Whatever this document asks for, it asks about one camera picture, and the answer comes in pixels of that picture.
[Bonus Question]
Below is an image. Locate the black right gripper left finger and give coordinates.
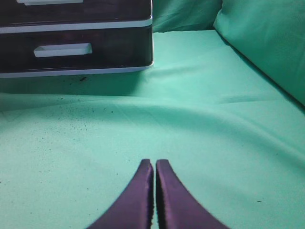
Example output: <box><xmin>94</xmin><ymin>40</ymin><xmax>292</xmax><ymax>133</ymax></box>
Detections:
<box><xmin>88</xmin><ymin>159</ymin><xmax>154</xmax><ymax>229</ymax></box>

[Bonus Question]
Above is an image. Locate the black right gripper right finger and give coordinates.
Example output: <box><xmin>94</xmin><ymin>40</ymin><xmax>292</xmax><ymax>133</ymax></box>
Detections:
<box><xmin>156</xmin><ymin>159</ymin><xmax>228</xmax><ymax>229</ymax></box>

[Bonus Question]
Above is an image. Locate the dark bottom drawer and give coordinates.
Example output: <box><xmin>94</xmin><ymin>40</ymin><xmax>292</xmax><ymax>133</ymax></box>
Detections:
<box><xmin>0</xmin><ymin>26</ymin><xmax>153</xmax><ymax>73</ymax></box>

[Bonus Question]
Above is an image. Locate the dark drawer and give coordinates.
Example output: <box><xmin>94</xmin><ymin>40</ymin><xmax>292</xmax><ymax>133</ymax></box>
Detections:
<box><xmin>0</xmin><ymin>26</ymin><xmax>153</xmax><ymax>73</ymax></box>
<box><xmin>0</xmin><ymin>0</ymin><xmax>152</xmax><ymax>27</ymax></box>

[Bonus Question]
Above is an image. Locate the dark middle drawer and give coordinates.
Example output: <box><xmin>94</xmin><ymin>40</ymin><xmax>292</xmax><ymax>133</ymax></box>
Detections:
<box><xmin>0</xmin><ymin>0</ymin><xmax>152</xmax><ymax>27</ymax></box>

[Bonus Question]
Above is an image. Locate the green cloth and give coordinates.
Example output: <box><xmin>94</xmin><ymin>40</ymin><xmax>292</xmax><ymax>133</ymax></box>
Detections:
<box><xmin>0</xmin><ymin>0</ymin><xmax>305</xmax><ymax>229</ymax></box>

